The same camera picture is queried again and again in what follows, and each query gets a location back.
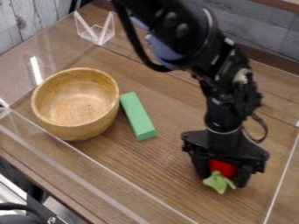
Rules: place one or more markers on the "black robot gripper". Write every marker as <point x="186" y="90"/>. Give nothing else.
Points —
<point x="230" y="148"/>

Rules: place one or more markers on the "red plush fruit green leaves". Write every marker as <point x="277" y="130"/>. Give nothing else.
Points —
<point x="222" y="172"/>

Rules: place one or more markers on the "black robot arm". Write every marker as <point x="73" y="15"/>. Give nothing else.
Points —
<point x="176" y="36"/>

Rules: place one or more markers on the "green rectangular block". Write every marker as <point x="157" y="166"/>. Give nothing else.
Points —
<point x="138" y="117"/>

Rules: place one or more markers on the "wooden bowl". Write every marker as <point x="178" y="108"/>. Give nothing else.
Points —
<point x="76" y="103"/>

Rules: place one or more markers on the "clear acrylic tray enclosure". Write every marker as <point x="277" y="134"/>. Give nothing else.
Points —
<point x="117" y="180"/>

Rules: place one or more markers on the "black metal table bracket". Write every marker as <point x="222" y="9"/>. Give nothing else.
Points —
<point x="46" y="214"/>

